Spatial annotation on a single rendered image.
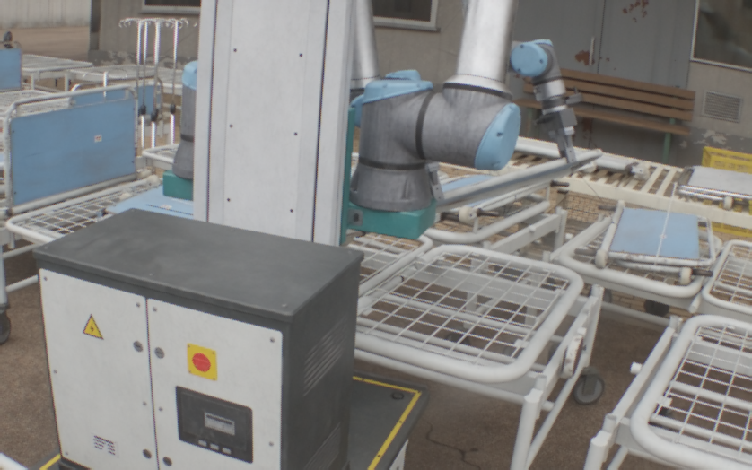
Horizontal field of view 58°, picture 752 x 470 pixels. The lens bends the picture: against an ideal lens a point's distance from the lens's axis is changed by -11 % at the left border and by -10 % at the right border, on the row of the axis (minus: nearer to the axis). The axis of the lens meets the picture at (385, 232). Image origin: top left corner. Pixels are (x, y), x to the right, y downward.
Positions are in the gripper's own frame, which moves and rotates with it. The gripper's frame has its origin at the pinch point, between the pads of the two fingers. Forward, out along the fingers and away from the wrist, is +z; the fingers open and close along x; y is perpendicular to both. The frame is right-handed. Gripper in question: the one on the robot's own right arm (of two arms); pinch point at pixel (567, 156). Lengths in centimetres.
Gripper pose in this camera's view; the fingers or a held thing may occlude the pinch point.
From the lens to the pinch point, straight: 218.6
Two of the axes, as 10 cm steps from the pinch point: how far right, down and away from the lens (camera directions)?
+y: -9.4, 2.8, -2.2
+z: 2.6, 9.6, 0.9
